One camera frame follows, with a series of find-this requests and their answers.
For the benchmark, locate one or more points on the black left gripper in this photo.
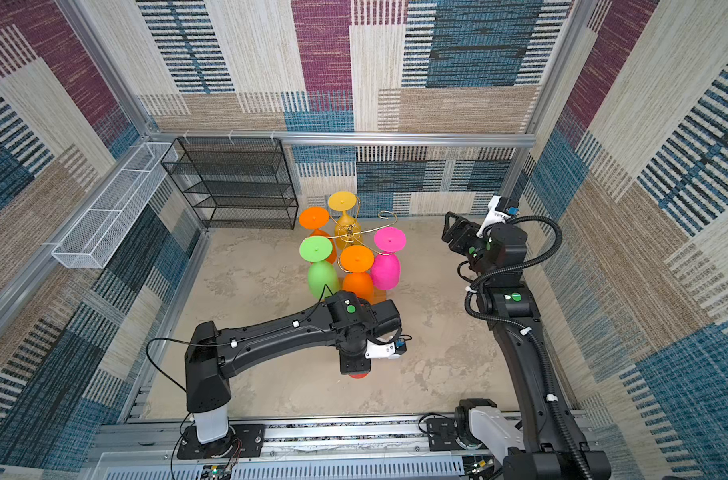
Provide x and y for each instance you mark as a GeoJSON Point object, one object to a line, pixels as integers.
{"type": "Point", "coordinates": [352, 367]}

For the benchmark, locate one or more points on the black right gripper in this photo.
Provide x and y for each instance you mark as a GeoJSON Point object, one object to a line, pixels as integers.
{"type": "Point", "coordinates": [469, 231]}

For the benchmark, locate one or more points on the pink plastic wine glass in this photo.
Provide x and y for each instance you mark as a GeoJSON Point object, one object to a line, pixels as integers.
{"type": "Point", "coordinates": [386, 269]}

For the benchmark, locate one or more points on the orange front wine glass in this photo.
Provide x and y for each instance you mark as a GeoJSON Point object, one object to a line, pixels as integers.
{"type": "Point", "coordinates": [357, 261]}

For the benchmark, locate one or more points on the orange wine glass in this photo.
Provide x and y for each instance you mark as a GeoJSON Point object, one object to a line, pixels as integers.
{"type": "Point", "coordinates": [316, 225]}
{"type": "Point", "coordinates": [357, 261]}

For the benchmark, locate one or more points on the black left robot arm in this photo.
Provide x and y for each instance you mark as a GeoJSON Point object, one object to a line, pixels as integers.
{"type": "Point", "coordinates": [359, 331]}

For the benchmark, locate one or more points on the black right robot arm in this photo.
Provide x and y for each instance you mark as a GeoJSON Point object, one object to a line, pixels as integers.
{"type": "Point", "coordinates": [549, 444]}

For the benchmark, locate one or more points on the yellow plastic wine glass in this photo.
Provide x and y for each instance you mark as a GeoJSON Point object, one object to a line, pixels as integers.
{"type": "Point", "coordinates": [347, 228]}

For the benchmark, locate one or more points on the green plastic wine glass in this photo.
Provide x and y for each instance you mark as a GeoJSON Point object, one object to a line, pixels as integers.
{"type": "Point", "coordinates": [322, 276]}

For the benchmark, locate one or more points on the orange back wine glass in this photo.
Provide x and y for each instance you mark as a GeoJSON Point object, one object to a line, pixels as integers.
{"type": "Point", "coordinates": [316, 225]}

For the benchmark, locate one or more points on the black mesh shelf rack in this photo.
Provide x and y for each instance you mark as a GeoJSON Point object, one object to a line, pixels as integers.
{"type": "Point", "coordinates": [234, 183]}

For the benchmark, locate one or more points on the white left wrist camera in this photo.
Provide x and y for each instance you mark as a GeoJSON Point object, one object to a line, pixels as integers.
{"type": "Point", "coordinates": [392, 349]}

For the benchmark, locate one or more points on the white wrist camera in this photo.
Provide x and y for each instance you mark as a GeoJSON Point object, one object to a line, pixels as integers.
{"type": "Point", "coordinates": [500, 209]}
{"type": "Point", "coordinates": [392, 349]}

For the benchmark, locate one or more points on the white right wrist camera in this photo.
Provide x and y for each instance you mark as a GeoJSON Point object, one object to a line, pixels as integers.
{"type": "Point", "coordinates": [500, 209]}

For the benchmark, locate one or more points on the gold wire wine glass rack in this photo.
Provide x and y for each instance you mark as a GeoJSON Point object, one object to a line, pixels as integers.
{"type": "Point", "coordinates": [387, 218]}

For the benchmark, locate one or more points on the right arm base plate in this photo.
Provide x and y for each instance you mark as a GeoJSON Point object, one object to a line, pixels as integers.
{"type": "Point", "coordinates": [443, 436]}

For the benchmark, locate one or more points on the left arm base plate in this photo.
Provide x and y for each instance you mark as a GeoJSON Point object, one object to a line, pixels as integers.
{"type": "Point", "coordinates": [242, 440]}

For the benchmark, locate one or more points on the white wire mesh basket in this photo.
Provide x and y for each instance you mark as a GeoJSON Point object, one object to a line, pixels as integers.
{"type": "Point", "coordinates": [94, 239]}

